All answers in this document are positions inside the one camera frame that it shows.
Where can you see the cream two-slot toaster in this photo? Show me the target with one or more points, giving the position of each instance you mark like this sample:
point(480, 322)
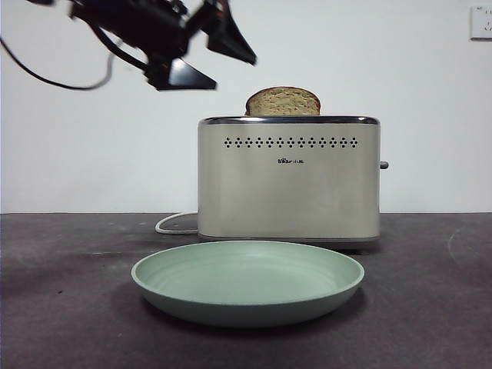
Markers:
point(288, 192)

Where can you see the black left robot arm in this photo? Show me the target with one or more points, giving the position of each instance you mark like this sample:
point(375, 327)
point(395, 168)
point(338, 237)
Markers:
point(153, 23)

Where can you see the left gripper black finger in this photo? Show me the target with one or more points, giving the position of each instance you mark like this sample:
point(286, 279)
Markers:
point(184, 77)
point(230, 36)

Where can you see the pale green round plate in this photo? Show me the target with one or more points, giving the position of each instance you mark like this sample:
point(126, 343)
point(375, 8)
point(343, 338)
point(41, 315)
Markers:
point(246, 303)

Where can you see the white wall socket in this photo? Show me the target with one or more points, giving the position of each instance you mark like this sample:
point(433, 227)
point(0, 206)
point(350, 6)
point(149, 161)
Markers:
point(481, 23)

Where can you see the large square bread slice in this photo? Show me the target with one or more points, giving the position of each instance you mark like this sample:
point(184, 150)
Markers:
point(282, 103)

